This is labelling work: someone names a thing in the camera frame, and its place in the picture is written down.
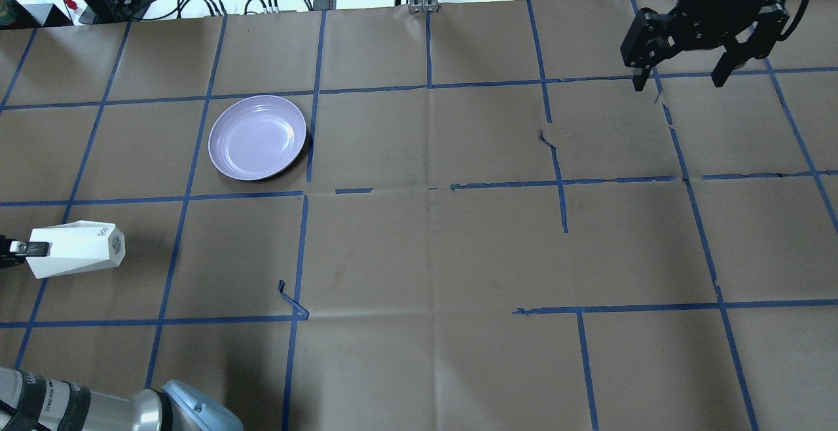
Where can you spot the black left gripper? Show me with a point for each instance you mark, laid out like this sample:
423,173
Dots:
13,248

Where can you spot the white faceted cup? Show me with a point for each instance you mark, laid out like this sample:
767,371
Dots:
81,246

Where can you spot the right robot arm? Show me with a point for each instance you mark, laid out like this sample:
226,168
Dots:
707,5

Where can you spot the brown paper table cover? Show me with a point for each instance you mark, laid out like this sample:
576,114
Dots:
487,229

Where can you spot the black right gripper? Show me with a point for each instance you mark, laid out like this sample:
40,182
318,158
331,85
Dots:
708,6

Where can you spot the lilac plate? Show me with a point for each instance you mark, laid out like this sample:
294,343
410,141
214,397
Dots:
257,138

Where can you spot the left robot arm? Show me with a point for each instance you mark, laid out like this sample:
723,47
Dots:
31,401

